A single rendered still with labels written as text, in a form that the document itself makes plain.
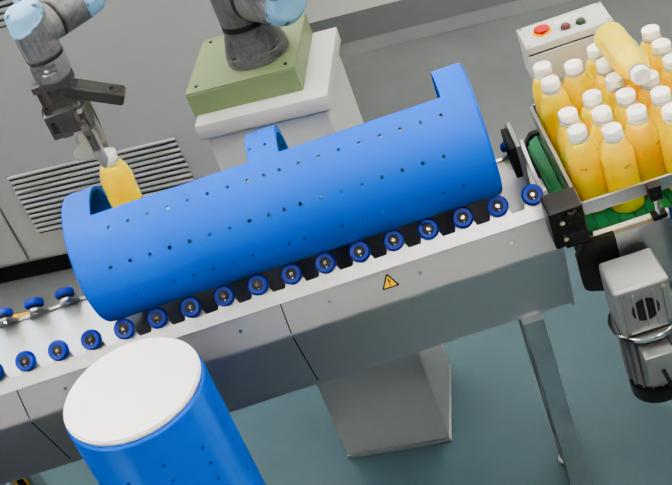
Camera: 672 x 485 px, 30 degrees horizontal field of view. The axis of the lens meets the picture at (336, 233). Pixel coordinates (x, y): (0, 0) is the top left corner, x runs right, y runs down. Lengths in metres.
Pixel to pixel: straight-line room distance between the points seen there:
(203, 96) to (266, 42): 0.19
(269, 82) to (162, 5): 1.31
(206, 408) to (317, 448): 1.29
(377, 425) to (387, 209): 1.08
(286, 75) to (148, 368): 0.78
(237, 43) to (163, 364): 0.82
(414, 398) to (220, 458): 1.07
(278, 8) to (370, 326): 0.71
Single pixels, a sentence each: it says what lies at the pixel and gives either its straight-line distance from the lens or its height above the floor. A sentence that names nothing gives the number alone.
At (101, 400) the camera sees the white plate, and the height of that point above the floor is 1.04.
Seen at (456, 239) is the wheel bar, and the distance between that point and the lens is 2.62.
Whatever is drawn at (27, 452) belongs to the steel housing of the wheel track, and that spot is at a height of 0.72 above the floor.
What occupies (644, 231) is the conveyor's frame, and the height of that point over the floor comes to 0.88.
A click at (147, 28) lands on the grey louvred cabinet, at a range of 4.17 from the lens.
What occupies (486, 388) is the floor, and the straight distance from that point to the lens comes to 3.62.
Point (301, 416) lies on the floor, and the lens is 3.75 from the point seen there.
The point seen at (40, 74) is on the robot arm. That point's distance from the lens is 2.47.
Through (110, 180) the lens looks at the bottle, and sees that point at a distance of 2.58.
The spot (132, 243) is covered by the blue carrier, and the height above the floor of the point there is 1.17.
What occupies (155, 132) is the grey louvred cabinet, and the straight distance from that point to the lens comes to 4.37.
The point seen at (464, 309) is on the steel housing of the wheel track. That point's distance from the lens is 2.74.
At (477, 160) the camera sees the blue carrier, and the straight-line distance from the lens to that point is 2.49.
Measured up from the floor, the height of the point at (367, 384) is 0.26.
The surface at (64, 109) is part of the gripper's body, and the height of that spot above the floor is 1.45.
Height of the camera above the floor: 2.48
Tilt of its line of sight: 34 degrees down
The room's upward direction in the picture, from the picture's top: 21 degrees counter-clockwise
